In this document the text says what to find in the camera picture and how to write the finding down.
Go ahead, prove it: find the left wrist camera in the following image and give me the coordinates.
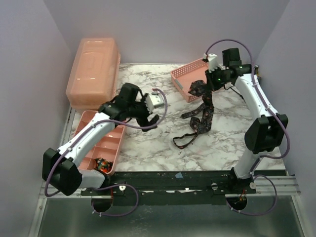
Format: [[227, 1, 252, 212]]
[[145, 92, 164, 114]]

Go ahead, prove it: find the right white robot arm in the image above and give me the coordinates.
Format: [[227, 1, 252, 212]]
[[203, 48, 288, 194]]

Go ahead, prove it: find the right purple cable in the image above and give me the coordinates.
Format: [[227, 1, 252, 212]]
[[206, 39, 291, 216]]

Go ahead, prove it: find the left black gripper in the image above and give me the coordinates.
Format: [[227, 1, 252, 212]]
[[127, 93, 159, 130]]

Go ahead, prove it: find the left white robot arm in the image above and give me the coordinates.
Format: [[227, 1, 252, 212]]
[[42, 83, 168, 197]]

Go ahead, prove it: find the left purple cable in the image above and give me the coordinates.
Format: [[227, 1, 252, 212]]
[[44, 88, 169, 218]]

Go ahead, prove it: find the pink translucent storage box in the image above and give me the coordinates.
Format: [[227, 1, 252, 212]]
[[66, 38, 120, 110]]

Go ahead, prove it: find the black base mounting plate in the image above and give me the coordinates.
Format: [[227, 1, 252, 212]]
[[81, 171, 256, 206]]

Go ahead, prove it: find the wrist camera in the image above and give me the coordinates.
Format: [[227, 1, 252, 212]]
[[202, 53, 219, 73], [145, 92, 164, 114]]

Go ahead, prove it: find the rolled floral tie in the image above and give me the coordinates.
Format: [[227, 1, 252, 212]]
[[95, 158, 113, 173]]

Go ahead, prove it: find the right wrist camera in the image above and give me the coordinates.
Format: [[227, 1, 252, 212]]
[[202, 53, 219, 73]]

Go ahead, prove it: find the pink divided organizer tray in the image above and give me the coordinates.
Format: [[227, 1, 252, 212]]
[[79, 125, 125, 176]]

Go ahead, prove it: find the aluminium rail frame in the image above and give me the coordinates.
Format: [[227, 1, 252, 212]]
[[29, 170, 313, 237]]

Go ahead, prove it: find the purple cable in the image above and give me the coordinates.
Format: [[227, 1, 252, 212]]
[[44, 88, 169, 218], [206, 39, 291, 216]]

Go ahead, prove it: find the pink perforated basket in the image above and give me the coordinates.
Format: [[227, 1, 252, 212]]
[[170, 59, 208, 103]]

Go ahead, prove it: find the dark floral necktie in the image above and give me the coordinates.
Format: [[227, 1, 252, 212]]
[[172, 80, 214, 149]]

